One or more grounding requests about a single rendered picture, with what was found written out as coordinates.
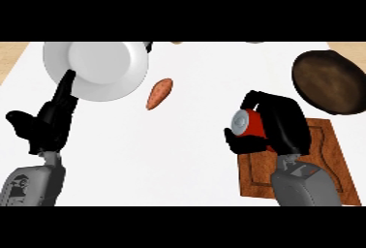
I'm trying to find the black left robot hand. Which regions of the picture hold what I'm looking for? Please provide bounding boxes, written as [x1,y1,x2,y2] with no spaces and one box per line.
[5,69,80,156]

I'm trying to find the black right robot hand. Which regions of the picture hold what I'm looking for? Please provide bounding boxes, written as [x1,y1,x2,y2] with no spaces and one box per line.
[224,90,314,156]

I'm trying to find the red can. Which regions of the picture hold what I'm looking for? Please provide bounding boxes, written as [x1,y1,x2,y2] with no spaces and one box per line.
[231,108,277,153]

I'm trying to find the brown wooden cutting board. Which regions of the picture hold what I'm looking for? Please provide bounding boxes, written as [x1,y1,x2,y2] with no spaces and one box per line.
[237,117,364,206]

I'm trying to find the dark brown pan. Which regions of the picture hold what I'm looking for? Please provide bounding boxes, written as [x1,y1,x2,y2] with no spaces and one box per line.
[291,49,366,116]

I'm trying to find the white plate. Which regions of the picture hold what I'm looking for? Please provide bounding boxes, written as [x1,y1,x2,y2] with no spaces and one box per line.
[42,42,151,103]

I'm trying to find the orange sweet potato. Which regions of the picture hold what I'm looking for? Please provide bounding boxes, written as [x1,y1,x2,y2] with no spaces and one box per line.
[145,77,175,111]

